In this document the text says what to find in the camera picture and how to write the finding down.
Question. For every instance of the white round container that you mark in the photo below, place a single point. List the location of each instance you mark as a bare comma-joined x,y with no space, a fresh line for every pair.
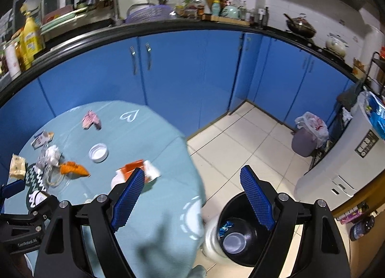
234,243

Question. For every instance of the crumpled white paper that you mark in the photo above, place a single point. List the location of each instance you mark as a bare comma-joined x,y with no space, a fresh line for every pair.
52,153

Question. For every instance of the grey trash bin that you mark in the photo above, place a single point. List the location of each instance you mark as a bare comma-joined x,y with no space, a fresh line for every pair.
302,145

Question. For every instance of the pink crumpled wrapper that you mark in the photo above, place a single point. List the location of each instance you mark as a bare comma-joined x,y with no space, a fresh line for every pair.
90,119

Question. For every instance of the white cylindrical container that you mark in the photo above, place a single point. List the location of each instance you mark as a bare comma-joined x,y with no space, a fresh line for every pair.
12,60

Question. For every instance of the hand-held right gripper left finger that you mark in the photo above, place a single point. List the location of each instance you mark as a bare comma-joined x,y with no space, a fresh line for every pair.
127,199

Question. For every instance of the dark blue jar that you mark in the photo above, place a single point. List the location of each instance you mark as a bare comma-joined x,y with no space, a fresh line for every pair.
362,226

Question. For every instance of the white pot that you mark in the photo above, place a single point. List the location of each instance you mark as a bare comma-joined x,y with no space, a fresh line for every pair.
335,44

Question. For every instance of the purple bin with bag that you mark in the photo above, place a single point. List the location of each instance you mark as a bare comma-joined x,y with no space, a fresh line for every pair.
306,120

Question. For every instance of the dark sauce bottle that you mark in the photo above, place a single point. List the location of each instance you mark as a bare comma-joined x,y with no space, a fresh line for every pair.
261,16

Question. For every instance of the white paper towel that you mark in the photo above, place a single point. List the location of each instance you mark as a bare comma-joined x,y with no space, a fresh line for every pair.
152,172

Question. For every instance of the black trash bin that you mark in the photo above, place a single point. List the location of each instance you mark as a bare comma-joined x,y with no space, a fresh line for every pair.
234,205

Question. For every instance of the cooking oil bottle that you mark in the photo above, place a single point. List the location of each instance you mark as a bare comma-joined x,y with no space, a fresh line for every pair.
19,55

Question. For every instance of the blue candy wrapper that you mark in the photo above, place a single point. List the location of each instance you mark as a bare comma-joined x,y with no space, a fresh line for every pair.
226,227

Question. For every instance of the white round lid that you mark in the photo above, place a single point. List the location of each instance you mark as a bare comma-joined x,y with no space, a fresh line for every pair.
98,152

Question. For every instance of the white appliance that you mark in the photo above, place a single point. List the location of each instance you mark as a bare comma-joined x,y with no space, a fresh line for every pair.
337,157

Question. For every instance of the purple plastic basket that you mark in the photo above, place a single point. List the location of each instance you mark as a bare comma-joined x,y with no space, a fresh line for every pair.
150,13

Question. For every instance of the wooden tray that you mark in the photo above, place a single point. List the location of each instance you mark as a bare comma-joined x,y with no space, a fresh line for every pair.
228,20

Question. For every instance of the teal kettle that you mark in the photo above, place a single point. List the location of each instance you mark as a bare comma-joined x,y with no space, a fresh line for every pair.
231,10

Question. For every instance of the orange crumpled wrapper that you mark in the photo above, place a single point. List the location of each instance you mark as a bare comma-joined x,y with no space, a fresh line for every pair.
72,169

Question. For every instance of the black metal rack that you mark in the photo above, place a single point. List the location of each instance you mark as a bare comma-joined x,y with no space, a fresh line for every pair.
369,67

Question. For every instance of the orange carton piece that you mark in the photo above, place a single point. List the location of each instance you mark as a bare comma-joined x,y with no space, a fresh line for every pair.
132,167

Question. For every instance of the teal bottle yellow lid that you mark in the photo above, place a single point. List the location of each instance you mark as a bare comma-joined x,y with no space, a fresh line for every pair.
216,8

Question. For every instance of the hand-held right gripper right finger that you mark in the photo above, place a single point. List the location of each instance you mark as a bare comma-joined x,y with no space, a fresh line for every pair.
257,199

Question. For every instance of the black wok with lid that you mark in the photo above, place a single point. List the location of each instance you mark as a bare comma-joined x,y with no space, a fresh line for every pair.
300,26

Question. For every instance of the black white snack packet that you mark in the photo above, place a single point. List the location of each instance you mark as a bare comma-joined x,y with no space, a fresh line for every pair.
40,139

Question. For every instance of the beige snack packet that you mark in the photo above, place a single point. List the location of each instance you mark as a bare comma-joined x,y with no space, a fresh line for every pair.
16,166

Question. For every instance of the blue kitchen cabinet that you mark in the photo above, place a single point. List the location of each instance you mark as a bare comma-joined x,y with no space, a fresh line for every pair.
195,70

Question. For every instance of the blue white plastic bag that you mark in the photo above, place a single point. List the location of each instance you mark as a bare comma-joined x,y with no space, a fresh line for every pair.
376,112

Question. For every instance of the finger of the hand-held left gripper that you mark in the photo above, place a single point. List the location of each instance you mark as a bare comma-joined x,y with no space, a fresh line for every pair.
13,188

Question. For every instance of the pink packets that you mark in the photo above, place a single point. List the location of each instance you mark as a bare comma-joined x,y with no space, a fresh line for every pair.
352,213

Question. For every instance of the yellow detergent bottle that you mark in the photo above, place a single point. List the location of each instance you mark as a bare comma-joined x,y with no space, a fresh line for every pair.
30,40

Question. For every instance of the green dish drainer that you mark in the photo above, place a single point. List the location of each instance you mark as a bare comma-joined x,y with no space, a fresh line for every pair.
60,20

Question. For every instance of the metal faucet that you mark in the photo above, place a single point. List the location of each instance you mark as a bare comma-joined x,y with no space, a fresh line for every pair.
115,7

